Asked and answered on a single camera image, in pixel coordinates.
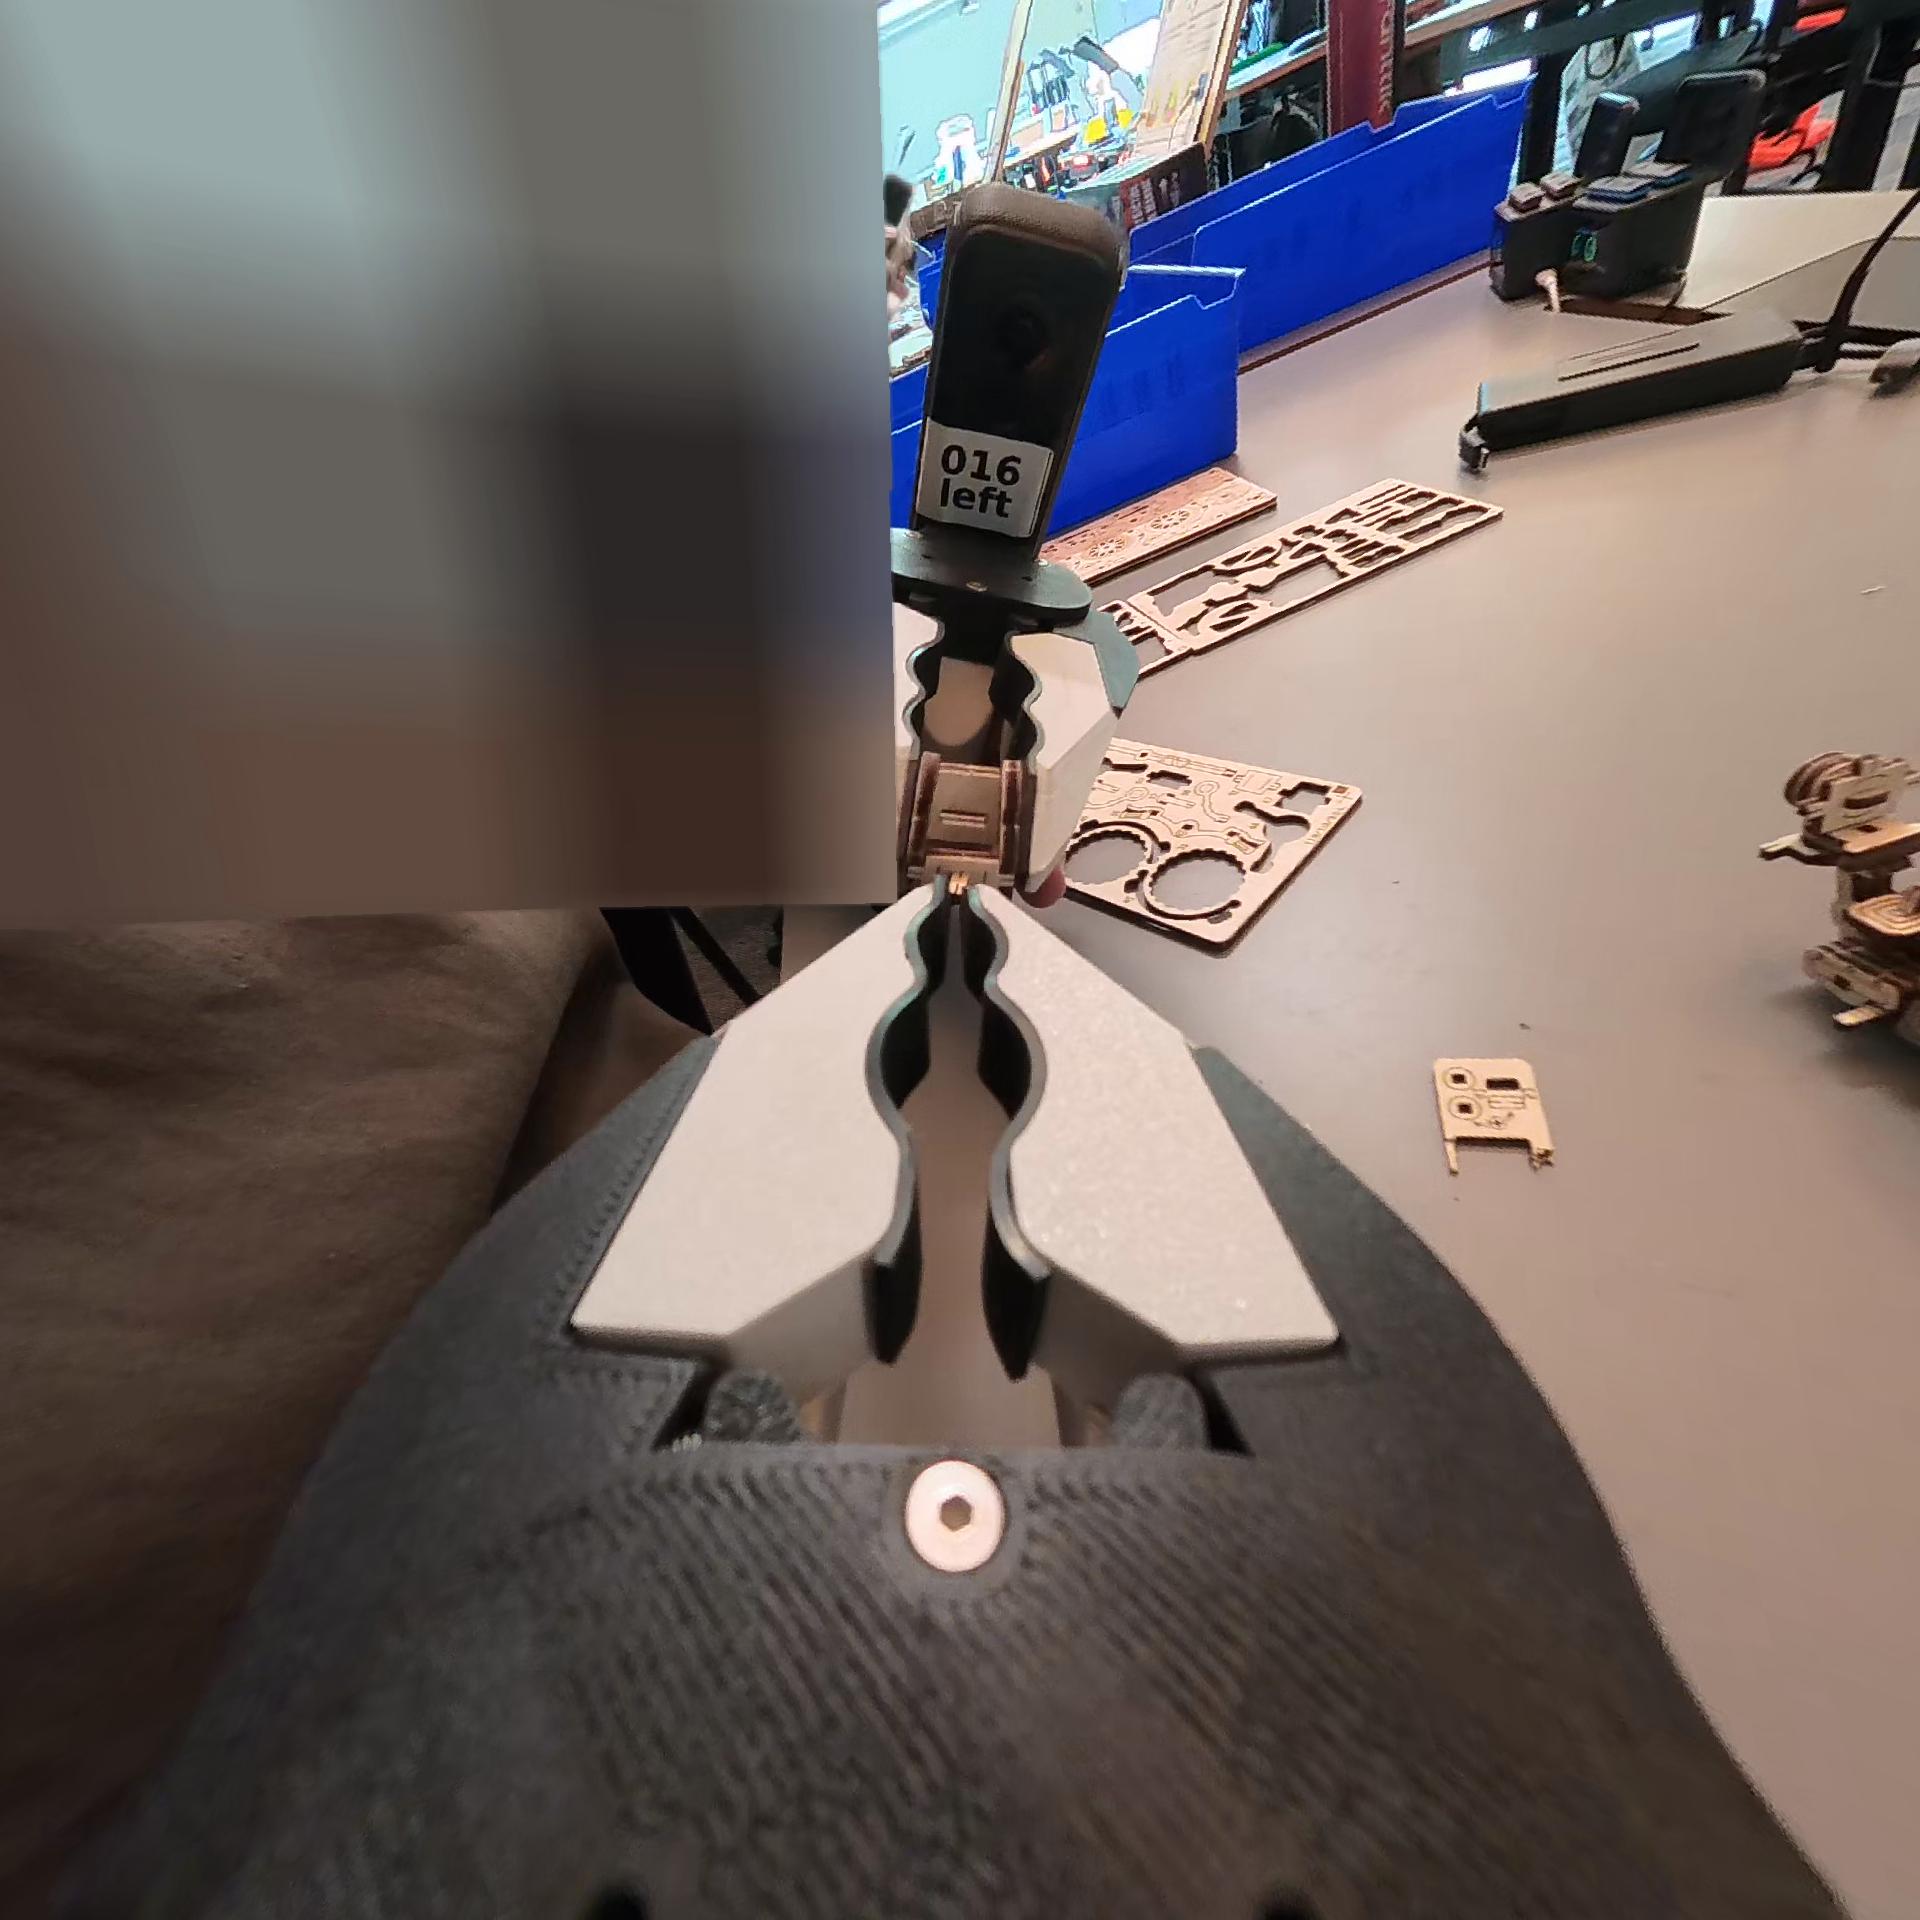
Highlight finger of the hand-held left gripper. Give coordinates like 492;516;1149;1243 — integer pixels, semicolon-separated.
996;621;1123;893
882;626;965;887

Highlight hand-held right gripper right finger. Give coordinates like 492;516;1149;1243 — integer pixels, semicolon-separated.
968;885;1344;1420

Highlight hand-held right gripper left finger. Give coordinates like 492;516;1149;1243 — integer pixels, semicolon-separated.
570;883;963;1431

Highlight small wooden box assembly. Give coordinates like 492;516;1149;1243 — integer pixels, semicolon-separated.
900;757;1031;887

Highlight dark wooden puzzle sheet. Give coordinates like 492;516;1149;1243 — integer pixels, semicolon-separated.
1050;469;1277;588

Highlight wooden puzzle sheet gear holes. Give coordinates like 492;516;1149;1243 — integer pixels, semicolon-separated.
1066;744;1365;956

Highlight long wooden puzzle sheet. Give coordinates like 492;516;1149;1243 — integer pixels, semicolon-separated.
1101;481;1504;675

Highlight upright printed board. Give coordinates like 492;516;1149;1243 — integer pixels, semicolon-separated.
1137;0;1249;165

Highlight small wooden fret round holes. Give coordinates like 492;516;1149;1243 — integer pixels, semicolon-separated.
1431;1056;1556;1178

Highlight long blue plastic bin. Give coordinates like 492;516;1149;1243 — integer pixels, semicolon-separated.
1124;75;1537;365

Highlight black charging dock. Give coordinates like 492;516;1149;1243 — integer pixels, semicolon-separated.
1493;67;1767;305

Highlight black flat bar device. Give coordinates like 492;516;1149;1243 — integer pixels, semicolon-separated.
1456;307;1810;476

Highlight grey flat board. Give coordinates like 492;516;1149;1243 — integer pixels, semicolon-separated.
1677;185;1920;321

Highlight wooden motorcycle model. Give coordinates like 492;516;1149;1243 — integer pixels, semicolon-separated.
1762;749;1920;890

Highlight black cable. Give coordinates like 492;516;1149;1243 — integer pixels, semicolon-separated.
1797;192;1920;404

